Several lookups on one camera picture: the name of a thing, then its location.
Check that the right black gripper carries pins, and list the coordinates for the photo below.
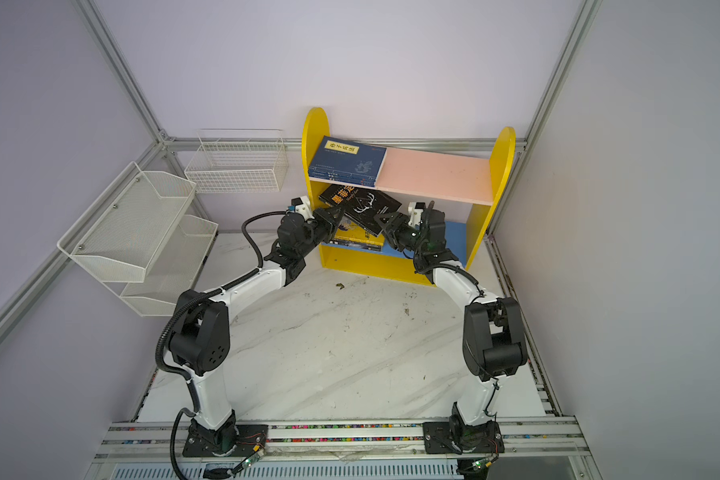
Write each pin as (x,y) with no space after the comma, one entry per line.
(397,219)

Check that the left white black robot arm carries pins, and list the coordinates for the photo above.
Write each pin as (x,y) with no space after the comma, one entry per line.
(196,340)

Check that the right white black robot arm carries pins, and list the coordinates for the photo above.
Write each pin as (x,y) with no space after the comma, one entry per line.
(494,343)

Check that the navy blue book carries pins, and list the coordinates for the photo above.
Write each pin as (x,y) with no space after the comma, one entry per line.
(347,162)

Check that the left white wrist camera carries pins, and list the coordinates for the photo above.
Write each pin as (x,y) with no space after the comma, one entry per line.
(302,206)

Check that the yellow pink blue bookshelf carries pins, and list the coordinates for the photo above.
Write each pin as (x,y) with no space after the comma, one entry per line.
(467,189)

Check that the white wire basket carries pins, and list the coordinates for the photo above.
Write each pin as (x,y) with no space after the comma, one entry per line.
(238,161)

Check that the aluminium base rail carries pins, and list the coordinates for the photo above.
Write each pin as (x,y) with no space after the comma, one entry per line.
(351,449)

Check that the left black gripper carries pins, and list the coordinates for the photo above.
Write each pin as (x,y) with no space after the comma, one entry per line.
(329,222)

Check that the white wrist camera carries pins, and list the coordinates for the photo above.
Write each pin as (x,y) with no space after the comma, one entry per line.
(415,212)
(302,206)

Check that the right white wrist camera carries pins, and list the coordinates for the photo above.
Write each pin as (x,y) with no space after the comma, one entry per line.
(415,212)

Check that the white mesh tiered rack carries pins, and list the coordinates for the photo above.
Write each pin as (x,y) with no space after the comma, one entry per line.
(141,241)

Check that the yellow children's book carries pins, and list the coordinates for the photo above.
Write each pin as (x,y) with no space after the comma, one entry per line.
(352,235)

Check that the black antler cover book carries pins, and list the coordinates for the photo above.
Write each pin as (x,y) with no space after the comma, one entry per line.
(360,205)

